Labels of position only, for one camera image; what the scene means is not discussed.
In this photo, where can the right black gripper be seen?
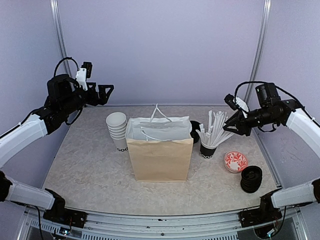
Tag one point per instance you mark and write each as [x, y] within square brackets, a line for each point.
[241, 121]

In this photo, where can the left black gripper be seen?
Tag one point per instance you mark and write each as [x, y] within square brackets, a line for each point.
[102, 98]

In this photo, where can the stack of white paper cups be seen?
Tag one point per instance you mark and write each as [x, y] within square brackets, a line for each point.
[117, 125]

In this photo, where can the stack of black cup lids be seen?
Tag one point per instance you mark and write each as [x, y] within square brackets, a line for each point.
[251, 179]

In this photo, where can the brown paper bag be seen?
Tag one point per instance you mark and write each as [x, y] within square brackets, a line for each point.
[160, 148]

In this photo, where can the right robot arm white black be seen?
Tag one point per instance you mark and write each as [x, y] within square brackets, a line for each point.
[275, 111]

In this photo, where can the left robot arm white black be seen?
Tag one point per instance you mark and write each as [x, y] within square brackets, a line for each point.
[66, 95]

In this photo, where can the red white patterned bowl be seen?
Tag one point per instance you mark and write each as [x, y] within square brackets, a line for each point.
[235, 161]

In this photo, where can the stack of black cup sleeves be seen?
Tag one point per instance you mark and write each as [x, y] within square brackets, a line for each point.
[194, 134]

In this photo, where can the black cup holding straws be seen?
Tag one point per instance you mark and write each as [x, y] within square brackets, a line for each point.
[206, 151]

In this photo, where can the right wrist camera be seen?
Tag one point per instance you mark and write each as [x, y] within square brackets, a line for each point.
[236, 103]

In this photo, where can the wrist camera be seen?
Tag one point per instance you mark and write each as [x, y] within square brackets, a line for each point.
[236, 103]
[84, 73]

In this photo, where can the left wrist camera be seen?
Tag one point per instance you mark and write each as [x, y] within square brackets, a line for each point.
[84, 73]

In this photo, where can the left aluminium corner post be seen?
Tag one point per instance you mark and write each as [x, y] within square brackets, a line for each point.
[58, 28]

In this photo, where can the aluminium corner post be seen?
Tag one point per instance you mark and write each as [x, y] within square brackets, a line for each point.
[259, 48]
[58, 28]

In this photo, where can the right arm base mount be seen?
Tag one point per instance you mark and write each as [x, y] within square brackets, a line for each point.
[266, 212]

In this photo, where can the right aluminium corner post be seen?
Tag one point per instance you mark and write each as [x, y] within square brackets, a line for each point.
[259, 48]

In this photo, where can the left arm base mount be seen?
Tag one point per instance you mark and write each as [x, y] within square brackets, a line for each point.
[62, 215]

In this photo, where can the aluminium front frame rail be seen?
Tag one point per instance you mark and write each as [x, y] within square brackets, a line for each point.
[108, 226]

